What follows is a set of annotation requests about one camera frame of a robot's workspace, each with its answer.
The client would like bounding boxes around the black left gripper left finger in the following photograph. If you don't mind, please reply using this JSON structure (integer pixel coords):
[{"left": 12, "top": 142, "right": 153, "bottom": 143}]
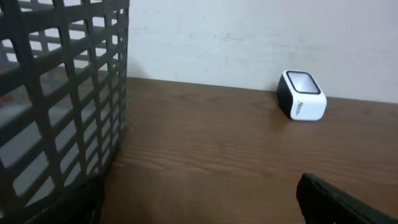
[{"left": 25, "top": 177, "right": 104, "bottom": 224}]

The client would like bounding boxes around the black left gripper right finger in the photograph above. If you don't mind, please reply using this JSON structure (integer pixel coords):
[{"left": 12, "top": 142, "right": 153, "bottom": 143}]
[{"left": 296, "top": 173, "right": 397, "bottom": 224}]

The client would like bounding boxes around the grey plastic mesh basket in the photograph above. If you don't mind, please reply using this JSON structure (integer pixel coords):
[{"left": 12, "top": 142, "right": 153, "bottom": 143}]
[{"left": 1, "top": 1, "right": 130, "bottom": 223}]

